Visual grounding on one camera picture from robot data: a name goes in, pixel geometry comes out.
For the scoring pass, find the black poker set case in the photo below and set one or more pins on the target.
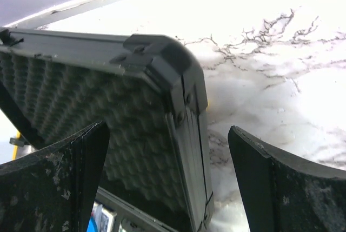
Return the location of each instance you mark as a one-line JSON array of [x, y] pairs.
[[148, 89]]

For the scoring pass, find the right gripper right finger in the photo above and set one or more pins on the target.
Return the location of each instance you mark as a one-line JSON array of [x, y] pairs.
[[284, 192]]

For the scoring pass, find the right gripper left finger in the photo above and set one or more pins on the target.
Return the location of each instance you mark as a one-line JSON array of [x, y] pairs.
[[54, 188]]

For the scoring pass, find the blue round dealer button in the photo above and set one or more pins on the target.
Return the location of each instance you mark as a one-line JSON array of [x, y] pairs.
[[92, 226]]

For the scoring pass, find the blue playing card deck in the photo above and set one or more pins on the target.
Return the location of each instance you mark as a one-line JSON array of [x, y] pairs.
[[104, 217]]

